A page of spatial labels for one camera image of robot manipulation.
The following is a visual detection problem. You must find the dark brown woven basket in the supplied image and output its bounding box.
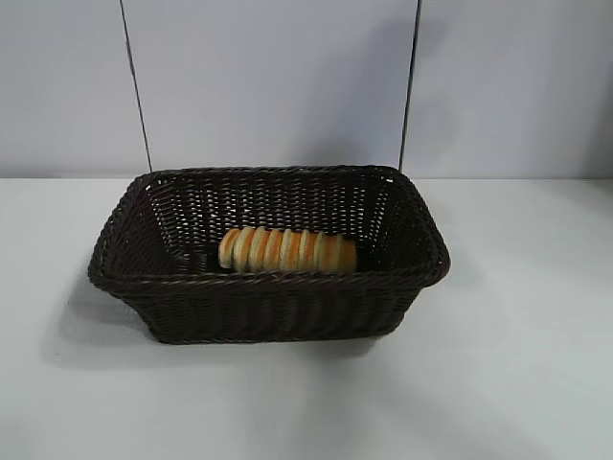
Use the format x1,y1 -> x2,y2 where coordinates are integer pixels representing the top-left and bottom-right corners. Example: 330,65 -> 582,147
85,163 -> 453,346

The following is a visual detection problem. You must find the thin dark hanging cable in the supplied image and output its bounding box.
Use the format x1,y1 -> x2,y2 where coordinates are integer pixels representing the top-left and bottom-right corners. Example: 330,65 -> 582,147
396,0 -> 418,171
119,0 -> 154,173

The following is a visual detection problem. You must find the long striped bread roll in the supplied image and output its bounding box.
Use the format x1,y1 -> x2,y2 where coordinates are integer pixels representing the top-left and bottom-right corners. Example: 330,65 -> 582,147
217,225 -> 359,275

